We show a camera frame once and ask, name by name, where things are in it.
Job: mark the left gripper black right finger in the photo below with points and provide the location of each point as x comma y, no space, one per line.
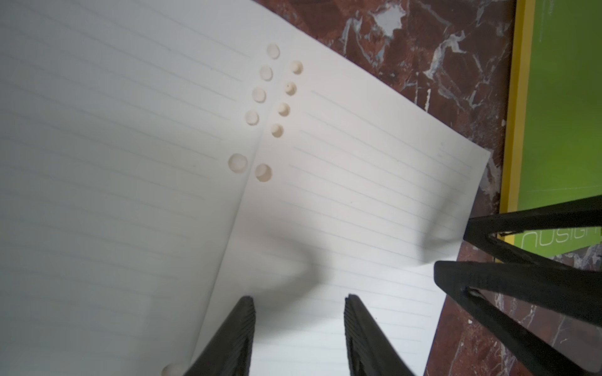
369,352

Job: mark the notebook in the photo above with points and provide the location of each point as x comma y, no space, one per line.
162,159
553,133

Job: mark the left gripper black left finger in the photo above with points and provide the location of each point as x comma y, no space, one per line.
229,352

